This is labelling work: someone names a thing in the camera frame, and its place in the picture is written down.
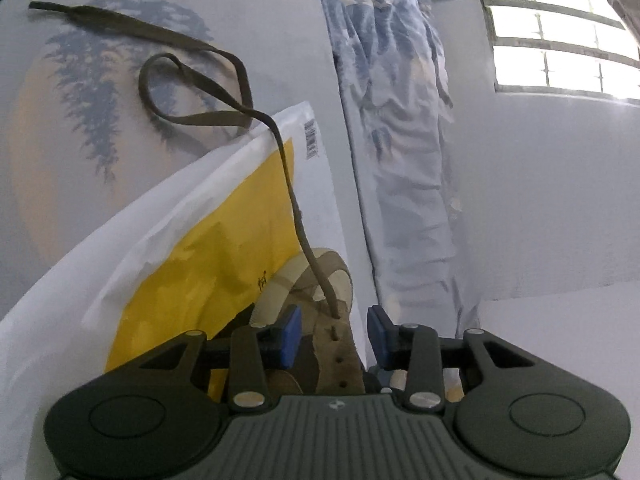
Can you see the brown shoelace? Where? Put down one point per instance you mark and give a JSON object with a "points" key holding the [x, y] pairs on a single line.
{"points": [[287, 175]]}

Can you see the white and yellow plastic bag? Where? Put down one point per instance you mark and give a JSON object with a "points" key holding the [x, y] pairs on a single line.
{"points": [[200, 240]]}

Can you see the brown suede shoe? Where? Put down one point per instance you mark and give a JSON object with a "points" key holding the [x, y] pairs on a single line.
{"points": [[340, 350]]}

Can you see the blue leaf-print duvet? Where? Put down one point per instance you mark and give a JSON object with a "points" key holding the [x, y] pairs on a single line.
{"points": [[400, 110]]}

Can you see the barred window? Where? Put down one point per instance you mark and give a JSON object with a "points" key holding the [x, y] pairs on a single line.
{"points": [[560, 45]]}

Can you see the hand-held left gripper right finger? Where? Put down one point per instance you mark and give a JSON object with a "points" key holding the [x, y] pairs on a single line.
{"points": [[378, 335]]}

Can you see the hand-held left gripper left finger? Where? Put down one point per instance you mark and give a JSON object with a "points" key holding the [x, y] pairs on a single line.
{"points": [[291, 335]]}

